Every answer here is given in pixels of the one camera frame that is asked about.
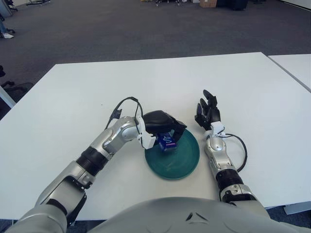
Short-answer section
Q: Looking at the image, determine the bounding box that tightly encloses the blue purple gum box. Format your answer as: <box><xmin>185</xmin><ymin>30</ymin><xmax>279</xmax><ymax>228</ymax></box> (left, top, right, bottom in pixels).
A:
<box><xmin>157</xmin><ymin>132</ymin><xmax>177</xmax><ymax>153</ymax></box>

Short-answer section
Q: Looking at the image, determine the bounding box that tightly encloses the round green plate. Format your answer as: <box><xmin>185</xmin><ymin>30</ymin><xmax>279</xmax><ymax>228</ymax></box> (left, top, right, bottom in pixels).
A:
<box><xmin>144</xmin><ymin>127</ymin><xmax>201</xmax><ymax>181</ymax></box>

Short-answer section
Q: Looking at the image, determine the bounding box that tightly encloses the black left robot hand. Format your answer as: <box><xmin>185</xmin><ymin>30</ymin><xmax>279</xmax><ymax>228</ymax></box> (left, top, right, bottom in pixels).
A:
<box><xmin>136</xmin><ymin>110</ymin><xmax>188</xmax><ymax>150</ymax></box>

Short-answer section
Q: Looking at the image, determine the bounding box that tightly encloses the white desk leg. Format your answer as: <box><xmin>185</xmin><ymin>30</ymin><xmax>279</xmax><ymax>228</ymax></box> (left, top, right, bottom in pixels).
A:
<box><xmin>0</xmin><ymin>86</ymin><xmax>16</xmax><ymax>109</ymax></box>

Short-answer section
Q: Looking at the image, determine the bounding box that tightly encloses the large black bag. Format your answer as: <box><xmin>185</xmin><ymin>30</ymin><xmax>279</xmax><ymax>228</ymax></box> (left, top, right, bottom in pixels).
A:
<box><xmin>216</xmin><ymin>0</ymin><xmax>248</xmax><ymax>11</ymax></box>

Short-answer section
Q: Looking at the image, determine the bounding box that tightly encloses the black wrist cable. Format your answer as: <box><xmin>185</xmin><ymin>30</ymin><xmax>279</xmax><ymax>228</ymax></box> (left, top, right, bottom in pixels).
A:
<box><xmin>104</xmin><ymin>97</ymin><xmax>144</xmax><ymax>129</ymax></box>
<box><xmin>223</xmin><ymin>133</ymin><xmax>248</xmax><ymax>172</ymax></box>

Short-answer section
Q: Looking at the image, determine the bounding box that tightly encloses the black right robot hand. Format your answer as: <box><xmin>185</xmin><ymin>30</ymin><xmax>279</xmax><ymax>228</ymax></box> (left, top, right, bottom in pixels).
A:
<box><xmin>193</xmin><ymin>89</ymin><xmax>225</xmax><ymax>138</ymax></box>

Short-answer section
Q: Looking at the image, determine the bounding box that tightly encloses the black floor stand base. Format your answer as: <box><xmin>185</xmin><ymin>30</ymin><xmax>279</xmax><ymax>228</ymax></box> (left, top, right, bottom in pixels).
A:
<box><xmin>26</xmin><ymin>0</ymin><xmax>53</xmax><ymax>6</ymax></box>

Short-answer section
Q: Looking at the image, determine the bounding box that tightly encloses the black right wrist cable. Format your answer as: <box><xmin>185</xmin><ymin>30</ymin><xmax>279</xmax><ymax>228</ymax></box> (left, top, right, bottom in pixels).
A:
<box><xmin>223</xmin><ymin>133</ymin><xmax>248</xmax><ymax>172</ymax></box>

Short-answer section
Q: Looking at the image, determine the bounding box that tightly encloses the grey robot torso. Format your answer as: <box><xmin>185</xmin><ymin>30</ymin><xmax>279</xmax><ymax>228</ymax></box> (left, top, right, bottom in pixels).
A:
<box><xmin>87</xmin><ymin>197</ymin><xmax>302</xmax><ymax>233</ymax></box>

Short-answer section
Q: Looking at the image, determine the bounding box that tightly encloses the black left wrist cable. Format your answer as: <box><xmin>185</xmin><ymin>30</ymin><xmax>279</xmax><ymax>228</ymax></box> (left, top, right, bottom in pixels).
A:
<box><xmin>104</xmin><ymin>97</ymin><xmax>144</xmax><ymax>129</ymax></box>

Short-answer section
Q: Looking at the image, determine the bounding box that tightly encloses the black office chair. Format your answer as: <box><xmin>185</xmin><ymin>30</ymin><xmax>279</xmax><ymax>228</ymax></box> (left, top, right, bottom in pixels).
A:
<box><xmin>0</xmin><ymin>65</ymin><xmax>34</xmax><ymax>100</ymax></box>

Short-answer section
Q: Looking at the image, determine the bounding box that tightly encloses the white table frame foot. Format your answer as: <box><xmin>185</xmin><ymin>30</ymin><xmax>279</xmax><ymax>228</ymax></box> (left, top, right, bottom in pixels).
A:
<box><xmin>283</xmin><ymin>205</ymin><xmax>311</xmax><ymax>216</ymax></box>

